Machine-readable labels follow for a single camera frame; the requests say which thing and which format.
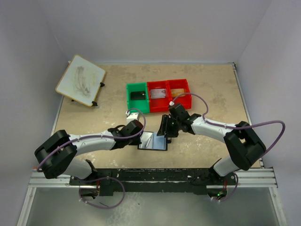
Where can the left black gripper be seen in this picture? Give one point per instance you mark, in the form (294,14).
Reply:
(136,142)

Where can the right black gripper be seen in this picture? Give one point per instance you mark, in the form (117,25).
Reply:
(165,120)

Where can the black card holder wallet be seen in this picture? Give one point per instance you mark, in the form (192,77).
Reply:
(152,142)

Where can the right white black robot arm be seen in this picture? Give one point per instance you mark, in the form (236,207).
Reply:
(243,144)

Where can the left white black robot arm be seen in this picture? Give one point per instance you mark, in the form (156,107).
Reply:
(57,155)

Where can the silver card in red bin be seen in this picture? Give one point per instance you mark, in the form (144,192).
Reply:
(157,93)

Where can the orange card in red bin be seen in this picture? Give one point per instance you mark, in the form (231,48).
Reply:
(177,92)

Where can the black card in green bin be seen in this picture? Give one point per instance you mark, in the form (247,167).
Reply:
(138,95)

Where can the middle red plastic bin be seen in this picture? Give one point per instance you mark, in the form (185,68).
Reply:
(161,104)

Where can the red plastic bin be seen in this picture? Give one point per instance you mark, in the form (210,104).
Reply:
(161,104)
(180,87)

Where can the green plastic bin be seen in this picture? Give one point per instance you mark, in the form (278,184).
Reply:
(142,105)

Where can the right red plastic bin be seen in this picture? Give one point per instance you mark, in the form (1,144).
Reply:
(180,87)

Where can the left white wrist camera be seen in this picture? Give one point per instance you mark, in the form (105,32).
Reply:
(132,116)

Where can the small whiteboard with wooden frame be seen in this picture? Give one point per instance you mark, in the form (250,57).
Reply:
(81,81)

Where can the aluminium frame rail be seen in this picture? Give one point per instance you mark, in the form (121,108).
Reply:
(246,179)

